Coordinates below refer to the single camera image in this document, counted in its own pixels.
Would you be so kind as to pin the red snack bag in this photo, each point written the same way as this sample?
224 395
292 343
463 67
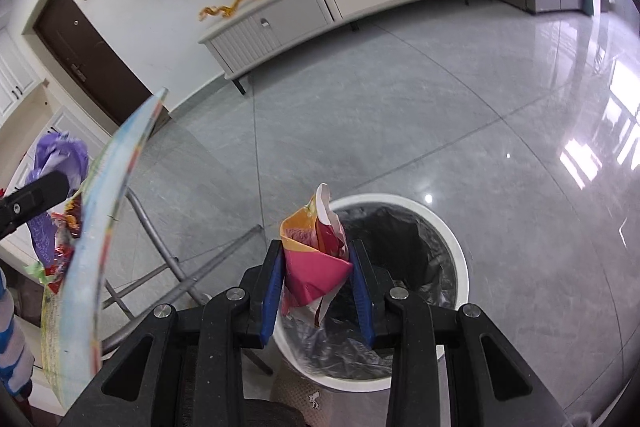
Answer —
71 213

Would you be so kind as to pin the landscape print table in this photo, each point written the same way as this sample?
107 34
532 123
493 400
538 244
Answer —
100 257

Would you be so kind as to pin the pink orange wrapper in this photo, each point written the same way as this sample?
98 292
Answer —
315 272

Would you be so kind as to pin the black bin liner bag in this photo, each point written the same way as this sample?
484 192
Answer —
400 237

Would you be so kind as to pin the white round trash bin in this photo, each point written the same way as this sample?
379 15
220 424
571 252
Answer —
452 252

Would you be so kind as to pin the white cabinet unit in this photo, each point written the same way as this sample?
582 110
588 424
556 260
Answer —
15 77

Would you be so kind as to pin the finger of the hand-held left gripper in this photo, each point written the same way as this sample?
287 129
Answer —
35 199

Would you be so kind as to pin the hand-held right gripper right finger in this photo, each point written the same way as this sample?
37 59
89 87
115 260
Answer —
363 299

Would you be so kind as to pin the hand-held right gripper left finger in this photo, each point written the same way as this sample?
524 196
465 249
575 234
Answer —
269 294

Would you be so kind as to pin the dark brown door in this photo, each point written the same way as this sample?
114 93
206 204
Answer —
85 47

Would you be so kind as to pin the purple wrapper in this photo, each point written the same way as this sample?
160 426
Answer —
65 157

